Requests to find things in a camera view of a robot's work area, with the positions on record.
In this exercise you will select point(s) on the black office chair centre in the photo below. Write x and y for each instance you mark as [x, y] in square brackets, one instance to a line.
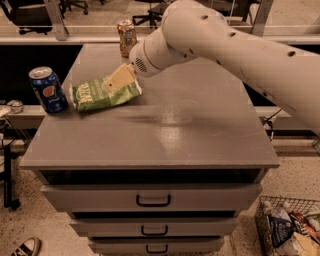
[154, 14]

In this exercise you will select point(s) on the top grey drawer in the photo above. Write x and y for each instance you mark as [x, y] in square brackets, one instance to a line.
[151, 197]

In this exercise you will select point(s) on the grey drawer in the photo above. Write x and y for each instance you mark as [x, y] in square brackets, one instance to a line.
[151, 197]
[154, 227]
[155, 245]

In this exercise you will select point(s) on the red snack bag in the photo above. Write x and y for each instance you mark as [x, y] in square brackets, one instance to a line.
[302, 225]

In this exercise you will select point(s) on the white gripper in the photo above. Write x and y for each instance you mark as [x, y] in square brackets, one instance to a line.
[139, 61]

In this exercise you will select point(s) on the grey drawer cabinet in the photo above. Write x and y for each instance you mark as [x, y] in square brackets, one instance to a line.
[193, 124]

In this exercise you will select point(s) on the middle grey drawer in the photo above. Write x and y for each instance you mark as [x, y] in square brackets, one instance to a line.
[154, 227]

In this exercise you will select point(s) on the black office chair left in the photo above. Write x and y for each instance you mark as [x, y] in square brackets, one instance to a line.
[27, 15]

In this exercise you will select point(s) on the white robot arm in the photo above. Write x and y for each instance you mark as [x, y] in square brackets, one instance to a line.
[287, 76]

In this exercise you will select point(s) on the wire basket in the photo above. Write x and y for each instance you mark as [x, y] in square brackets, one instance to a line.
[269, 205]

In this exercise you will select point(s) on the small round tin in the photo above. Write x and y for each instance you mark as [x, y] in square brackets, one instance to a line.
[16, 106]

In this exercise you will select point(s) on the sneaker shoe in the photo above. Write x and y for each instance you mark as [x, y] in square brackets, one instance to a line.
[29, 247]

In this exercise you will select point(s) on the dark blue snack bag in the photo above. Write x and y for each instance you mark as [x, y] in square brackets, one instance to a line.
[281, 227]

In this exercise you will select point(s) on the blue pepsi can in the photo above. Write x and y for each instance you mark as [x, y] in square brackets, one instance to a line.
[47, 88]

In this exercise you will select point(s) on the black stand leg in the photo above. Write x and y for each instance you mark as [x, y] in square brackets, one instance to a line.
[5, 176]

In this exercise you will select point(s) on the orange soda can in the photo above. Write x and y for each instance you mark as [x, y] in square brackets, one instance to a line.
[127, 35]

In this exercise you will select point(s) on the yellow snack bag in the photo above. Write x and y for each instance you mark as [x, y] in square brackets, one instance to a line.
[307, 247]

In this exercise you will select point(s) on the black office chair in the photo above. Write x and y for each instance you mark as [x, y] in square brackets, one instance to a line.
[154, 14]
[27, 15]

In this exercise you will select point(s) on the bottom grey drawer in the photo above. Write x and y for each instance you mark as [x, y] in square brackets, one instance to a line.
[155, 245]

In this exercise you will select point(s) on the green jalapeno chip bag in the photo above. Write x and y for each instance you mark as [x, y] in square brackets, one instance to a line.
[99, 94]

